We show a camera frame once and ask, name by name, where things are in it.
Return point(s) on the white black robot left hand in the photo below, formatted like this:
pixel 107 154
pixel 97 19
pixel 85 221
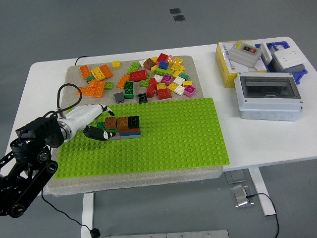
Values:
pixel 81 115

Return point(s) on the brown square toy brick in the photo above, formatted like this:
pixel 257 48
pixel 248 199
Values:
pixel 122 122
pixel 111 122

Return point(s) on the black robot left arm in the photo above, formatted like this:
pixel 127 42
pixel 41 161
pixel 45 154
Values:
pixel 37 129

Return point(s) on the orange long toy brick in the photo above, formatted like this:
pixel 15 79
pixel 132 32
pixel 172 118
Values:
pixel 85 72
pixel 83 91
pixel 122 81
pixel 97 88
pixel 106 71

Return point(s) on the small green toy brick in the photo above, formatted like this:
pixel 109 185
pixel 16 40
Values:
pixel 183 76
pixel 90 78

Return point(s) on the pink flat toy plate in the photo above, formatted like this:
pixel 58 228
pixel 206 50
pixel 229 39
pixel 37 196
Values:
pixel 117 134

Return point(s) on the lime green square toy brick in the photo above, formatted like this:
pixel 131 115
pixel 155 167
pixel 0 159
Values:
pixel 108 85
pixel 144 83

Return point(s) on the grey square toy brick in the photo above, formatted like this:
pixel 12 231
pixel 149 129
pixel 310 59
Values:
pixel 119 97

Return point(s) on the grey flat toy plate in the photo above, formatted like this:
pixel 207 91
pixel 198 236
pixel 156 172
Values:
pixel 131 136
pixel 116 138

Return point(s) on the yellow long toy brick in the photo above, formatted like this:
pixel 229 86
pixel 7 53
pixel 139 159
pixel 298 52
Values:
pixel 97 73

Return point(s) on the reddish-brown flat toy plate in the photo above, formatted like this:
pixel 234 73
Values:
pixel 130 130

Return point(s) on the blue flat toy plate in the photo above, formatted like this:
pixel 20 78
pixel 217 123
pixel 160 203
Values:
pixel 130 133

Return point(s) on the blackish green square toy brick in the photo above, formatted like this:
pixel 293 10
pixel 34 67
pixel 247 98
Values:
pixel 133 122

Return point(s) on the dark green long toy brick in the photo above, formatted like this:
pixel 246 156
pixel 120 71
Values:
pixel 129 89

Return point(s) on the yellow square toy brick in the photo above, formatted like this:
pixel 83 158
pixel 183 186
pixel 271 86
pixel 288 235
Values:
pixel 172 87
pixel 175 67
pixel 177 61
pixel 161 86
pixel 116 64

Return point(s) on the black square toy brick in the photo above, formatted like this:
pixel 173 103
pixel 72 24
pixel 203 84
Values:
pixel 142 98

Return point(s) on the lime green long toy brick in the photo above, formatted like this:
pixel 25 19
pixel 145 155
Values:
pixel 133 68
pixel 163 72

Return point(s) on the red square toy brick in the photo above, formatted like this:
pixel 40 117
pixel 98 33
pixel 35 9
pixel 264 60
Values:
pixel 162 58
pixel 152 82
pixel 151 91

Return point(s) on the small white toy brick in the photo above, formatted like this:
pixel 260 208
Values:
pixel 142 62

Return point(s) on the white square toy brick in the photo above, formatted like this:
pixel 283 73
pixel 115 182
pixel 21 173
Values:
pixel 180 90
pixel 179 80
pixel 158 78

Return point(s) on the small yellow toy brick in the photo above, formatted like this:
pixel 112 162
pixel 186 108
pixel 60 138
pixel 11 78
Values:
pixel 187 83
pixel 154 59
pixel 176 74
pixel 154 68

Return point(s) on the magenta square toy brick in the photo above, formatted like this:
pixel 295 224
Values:
pixel 167 79
pixel 190 91

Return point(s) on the lime green studded baseplate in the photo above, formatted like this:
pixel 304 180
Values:
pixel 173 136

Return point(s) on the blue square toy brick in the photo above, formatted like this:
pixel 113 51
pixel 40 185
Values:
pixel 163 65

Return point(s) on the small pink toy brick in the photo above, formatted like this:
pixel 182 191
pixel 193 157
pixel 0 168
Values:
pixel 171 58

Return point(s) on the grey-brown speckled mat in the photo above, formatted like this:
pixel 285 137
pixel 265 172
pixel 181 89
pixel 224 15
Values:
pixel 123 184

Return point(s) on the white table leg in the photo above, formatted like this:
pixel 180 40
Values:
pixel 87 215
pixel 262 193

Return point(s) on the long metal floor plate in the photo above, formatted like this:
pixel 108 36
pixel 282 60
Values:
pixel 168 234

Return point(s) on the yellow white cardboard box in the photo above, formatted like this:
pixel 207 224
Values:
pixel 223 67

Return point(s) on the white plastic cover piece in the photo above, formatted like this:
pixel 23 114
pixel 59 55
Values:
pixel 265 53

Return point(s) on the grey plastic box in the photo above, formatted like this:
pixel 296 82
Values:
pixel 297 69

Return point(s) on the blue plastic bin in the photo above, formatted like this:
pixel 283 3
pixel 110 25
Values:
pixel 302 74

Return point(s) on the grey push-button switch box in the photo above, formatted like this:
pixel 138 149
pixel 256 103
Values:
pixel 244 53

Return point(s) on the grey enclosure with clear lid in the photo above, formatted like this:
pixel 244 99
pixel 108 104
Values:
pixel 268 104

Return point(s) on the white wall socket plate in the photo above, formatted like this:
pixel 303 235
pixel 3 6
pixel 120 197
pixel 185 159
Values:
pixel 288 58

